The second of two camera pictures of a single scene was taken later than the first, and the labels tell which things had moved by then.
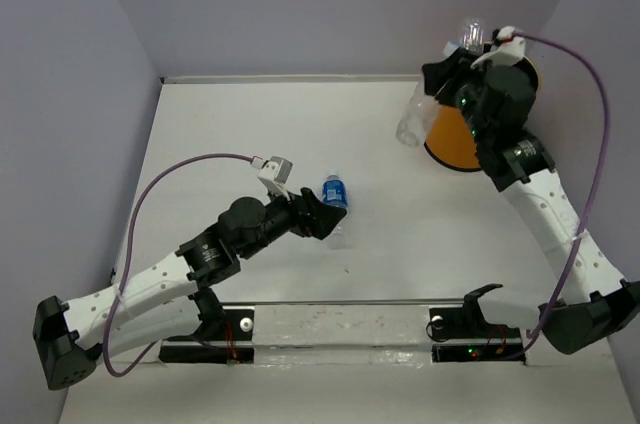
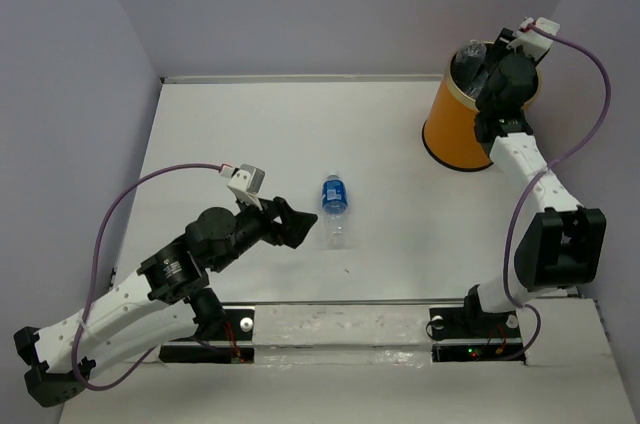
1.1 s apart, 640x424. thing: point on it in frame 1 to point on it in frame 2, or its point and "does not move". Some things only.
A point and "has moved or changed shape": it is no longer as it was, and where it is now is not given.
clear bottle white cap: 473,38 has moved or changed shape
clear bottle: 417,117 has moved or changed shape
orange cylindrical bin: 450,137 does not move
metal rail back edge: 293,79 does not move
